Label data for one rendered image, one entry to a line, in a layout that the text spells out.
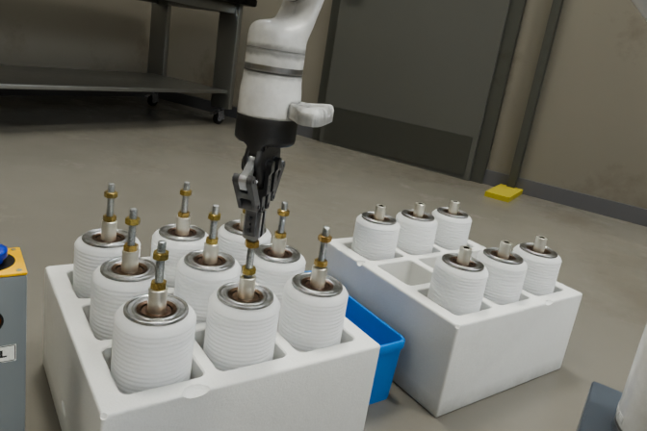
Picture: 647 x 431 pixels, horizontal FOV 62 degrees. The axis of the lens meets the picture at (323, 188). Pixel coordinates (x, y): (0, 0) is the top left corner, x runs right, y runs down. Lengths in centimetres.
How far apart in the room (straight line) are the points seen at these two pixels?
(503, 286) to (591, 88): 201
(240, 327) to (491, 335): 49
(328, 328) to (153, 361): 25
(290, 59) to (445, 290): 53
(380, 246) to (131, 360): 61
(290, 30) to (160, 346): 39
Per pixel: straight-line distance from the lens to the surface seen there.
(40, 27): 400
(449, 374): 99
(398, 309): 103
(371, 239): 112
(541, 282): 117
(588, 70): 298
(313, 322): 77
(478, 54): 304
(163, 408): 67
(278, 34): 62
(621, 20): 298
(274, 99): 62
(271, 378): 73
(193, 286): 80
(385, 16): 327
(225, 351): 73
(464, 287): 97
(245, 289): 72
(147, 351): 67
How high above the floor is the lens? 59
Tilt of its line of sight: 15 degrees down
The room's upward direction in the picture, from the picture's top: 9 degrees clockwise
